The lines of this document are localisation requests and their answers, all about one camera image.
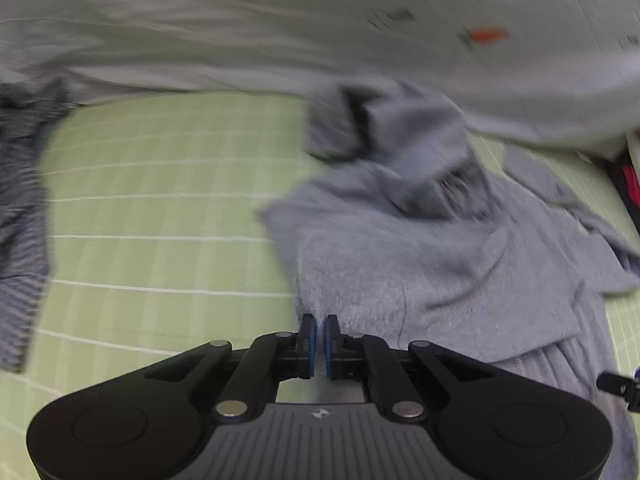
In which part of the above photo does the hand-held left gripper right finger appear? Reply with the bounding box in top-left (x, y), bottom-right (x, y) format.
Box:
top-left (324, 315), bottom-right (497, 424)

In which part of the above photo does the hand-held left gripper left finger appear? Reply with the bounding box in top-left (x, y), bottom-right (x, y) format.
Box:
top-left (144, 315), bottom-right (317, 424)

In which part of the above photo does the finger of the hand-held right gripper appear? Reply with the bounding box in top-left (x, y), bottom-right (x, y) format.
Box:
top-left (596, 370), bottom-right (640, 402)

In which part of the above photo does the grey zip hoodie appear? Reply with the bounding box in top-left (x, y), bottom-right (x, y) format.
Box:
top-left (259, 79), bottom-right (640, 466)

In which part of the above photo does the black and red object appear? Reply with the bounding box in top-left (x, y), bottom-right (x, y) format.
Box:
top-left (604, 132), bottom-right (640, 223)

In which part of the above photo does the dark striped garment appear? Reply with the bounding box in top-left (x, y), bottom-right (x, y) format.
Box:
top-left (0, 79), bottom-right (75, 374)

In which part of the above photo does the white carrot-print blanket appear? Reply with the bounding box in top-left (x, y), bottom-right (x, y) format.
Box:
top-left (0, 0), bottom-right (640, 155)

